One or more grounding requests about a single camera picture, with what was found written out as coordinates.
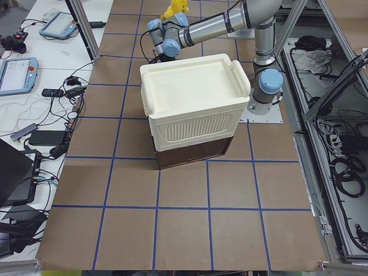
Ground dark brown wooden drawer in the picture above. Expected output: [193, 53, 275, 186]
[154, 136, 233, 170]

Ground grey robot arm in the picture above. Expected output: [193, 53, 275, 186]
[142, 1, 283, 117]

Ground cream plastic storage box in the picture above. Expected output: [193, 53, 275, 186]
[140, 53, 251, 151]

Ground yellow plush dinosaur toy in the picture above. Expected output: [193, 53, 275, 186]
[160, 0, 189, 21]

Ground black power brick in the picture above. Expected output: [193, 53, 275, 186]
[29, 130, 65, 146]

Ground white crumpled cloth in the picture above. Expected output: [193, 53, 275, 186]
[296, 50, 332, 74]

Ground blue teach pendant far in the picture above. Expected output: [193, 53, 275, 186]
[39, 11, 77, 40]

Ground blue teach pendant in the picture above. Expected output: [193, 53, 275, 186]
[39, 11, 77, 40]
[1, 57, 39, 97]

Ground black laptop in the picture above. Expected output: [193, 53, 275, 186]
[1, 140, 41, 207]

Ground blue teach pendant near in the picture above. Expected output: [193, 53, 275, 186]
[1, 57, 39, 97]

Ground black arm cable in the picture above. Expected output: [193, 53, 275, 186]
[140, 28, 162, 64]

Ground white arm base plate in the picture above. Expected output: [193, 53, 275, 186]
[239, 89, 283, 124]

